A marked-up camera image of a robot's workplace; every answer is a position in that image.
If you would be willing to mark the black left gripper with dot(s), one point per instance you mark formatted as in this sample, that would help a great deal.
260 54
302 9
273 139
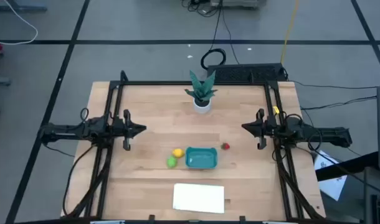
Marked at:
126 126

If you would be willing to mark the white printed paper sheet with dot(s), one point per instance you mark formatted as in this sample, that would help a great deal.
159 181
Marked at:
331 183

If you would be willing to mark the red strawberry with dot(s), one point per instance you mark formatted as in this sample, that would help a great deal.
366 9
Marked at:
225 146

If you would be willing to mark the yellow tag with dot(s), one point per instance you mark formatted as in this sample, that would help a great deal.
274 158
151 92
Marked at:
275 109

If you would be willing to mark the green plant in white pot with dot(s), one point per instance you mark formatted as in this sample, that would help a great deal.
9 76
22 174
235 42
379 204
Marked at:
202 90

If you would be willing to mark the green round produce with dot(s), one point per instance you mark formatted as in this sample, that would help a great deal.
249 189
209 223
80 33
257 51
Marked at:
171 162

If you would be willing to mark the teal plastic tupperware container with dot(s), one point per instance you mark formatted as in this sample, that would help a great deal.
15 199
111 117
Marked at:
201 158

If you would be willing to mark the grey equipment box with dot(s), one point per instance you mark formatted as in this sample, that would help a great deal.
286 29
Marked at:
377 199

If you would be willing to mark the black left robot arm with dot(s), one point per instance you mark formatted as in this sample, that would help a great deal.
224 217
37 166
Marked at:
68 133

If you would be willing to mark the yellow lemon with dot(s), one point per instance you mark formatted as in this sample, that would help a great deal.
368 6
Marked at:
178 152

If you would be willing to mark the black beam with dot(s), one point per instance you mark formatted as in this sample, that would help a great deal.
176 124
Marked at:
345 166

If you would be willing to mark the grey device box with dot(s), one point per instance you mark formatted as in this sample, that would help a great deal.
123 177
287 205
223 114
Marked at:
236 2

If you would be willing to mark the grey table foot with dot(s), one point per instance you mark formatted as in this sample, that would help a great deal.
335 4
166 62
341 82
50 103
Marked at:
21 7

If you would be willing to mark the grey floor foot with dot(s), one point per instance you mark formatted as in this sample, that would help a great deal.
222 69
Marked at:
0 81

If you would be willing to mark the black metal table frame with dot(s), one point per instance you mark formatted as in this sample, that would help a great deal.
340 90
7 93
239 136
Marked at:
193 83

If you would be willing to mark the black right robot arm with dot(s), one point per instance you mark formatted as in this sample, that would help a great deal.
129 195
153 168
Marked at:
327 134

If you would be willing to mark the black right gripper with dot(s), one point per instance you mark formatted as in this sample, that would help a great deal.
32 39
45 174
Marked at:
261 127

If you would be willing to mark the white folded cloth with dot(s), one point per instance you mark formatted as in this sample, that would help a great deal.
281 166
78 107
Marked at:
197 197

